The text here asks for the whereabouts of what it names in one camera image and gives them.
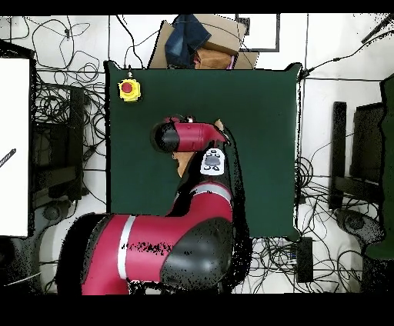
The tan terry towel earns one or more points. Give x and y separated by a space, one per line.
184 164

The white flat panel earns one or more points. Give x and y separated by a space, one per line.
14 138

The black flat bar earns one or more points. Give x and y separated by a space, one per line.
338 153

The yellow emergency stop button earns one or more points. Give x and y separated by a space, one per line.
129 92

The orange folded cloth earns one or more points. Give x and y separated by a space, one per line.
212 60

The blue denim jeans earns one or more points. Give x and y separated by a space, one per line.
184 40

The dark green table cloth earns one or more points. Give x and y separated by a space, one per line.
261 123

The brown cardboard box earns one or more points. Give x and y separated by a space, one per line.
221 30

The black equipment rack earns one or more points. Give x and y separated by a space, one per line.
366 138
75 123

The black stand base foot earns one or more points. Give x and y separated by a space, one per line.
52 212
354 223

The striped black rod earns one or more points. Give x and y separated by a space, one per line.
9 155

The black power box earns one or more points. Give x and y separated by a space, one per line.
304 261

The black tripod rod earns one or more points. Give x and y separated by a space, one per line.
377 29

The black rectangular frame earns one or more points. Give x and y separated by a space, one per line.
261 50

